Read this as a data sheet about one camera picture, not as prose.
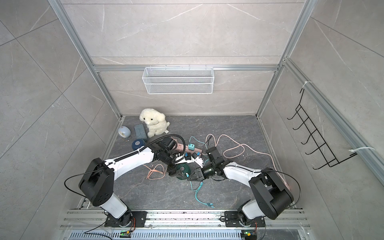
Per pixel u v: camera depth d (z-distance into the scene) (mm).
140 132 1062
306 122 724
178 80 1007
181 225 730
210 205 778
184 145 691
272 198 428
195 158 762
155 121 958
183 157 698
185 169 797
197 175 719
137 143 903
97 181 447
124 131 1009
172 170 730
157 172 824
